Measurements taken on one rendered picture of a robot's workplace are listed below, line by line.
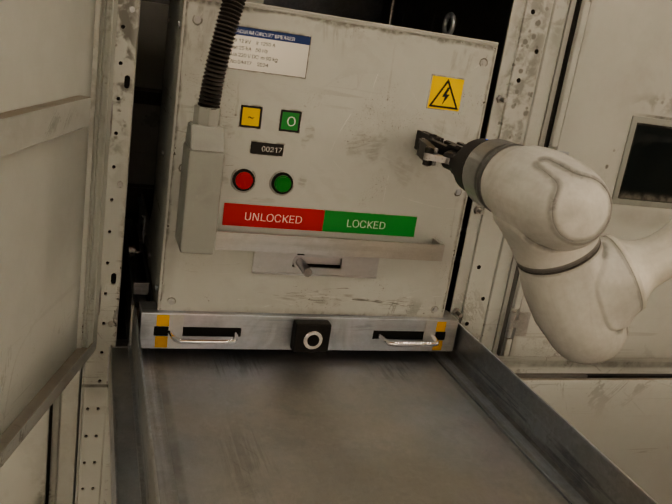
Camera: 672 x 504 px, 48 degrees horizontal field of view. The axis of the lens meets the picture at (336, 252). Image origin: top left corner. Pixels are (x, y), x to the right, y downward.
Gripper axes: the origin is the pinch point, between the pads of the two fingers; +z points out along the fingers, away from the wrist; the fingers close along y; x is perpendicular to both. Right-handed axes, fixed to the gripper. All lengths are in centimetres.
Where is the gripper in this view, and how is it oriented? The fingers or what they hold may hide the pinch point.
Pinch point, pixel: (428, 143)
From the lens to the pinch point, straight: 118.3
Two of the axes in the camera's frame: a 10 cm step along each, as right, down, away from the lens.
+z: -2.9, -3.1, 9.1
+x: 1.5, -9.5, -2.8
